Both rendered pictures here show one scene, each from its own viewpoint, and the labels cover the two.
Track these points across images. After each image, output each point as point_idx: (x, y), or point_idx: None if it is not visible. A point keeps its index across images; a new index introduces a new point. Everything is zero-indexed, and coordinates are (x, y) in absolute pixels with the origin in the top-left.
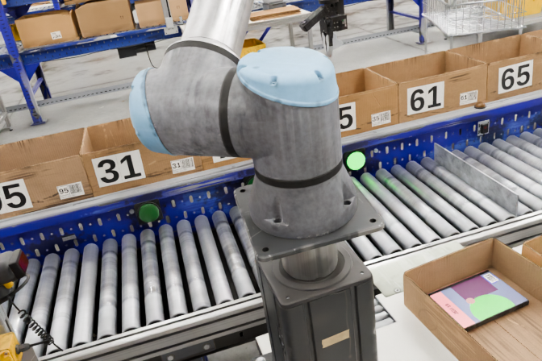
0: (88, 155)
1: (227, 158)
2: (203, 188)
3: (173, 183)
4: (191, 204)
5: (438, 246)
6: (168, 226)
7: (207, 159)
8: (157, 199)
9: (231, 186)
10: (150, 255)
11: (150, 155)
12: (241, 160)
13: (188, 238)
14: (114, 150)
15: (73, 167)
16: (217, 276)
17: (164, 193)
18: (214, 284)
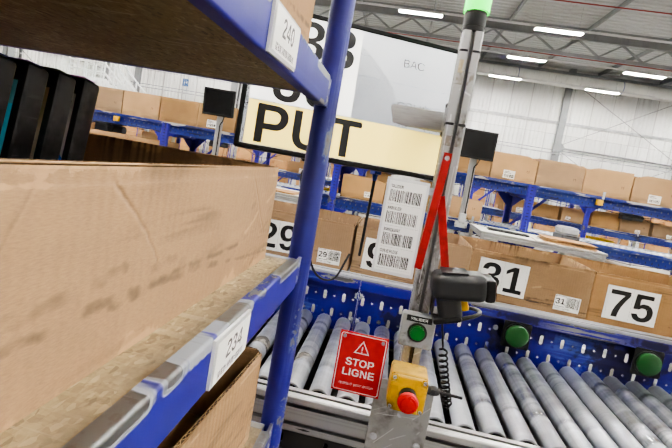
0: (480, 252)
1: (617, 318)
2: (585, 337)
3: (554, 316)
4: (559, 350)
5: None
6: (531, 361)
7: (595, 309)
8: (531, 326)
9: (613, 352)
10: (522, 378)
11: (538, 278)
12: (632, 329)
13: (565, 382)
14: (507, 257)
15: (461, 257)
16: (631, 439)
17: (541, 323)
18: (631, 447)
